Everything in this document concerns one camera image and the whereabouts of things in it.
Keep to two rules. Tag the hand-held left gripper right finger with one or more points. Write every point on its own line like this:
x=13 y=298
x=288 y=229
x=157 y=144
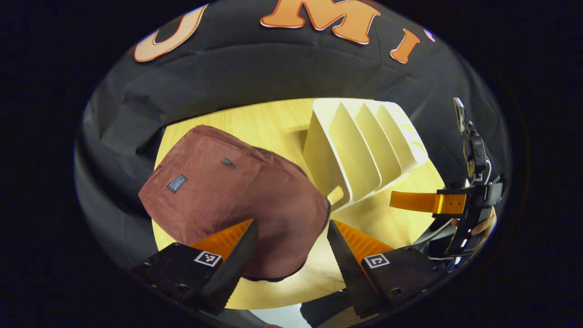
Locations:
x=348 y=269

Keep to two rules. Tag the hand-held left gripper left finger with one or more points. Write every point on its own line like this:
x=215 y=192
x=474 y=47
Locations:
x=237 y=264

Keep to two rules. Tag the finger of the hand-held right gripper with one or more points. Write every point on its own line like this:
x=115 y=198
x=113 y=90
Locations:
x=423 y=202

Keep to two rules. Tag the maroon schoolbag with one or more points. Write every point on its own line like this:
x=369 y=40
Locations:
x=237 y=191

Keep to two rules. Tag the white bookshelf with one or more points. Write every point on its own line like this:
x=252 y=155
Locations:
x=346 y=155

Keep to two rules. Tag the black backdrop cloth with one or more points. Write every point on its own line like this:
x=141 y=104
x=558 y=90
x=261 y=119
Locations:
x=227 y=77

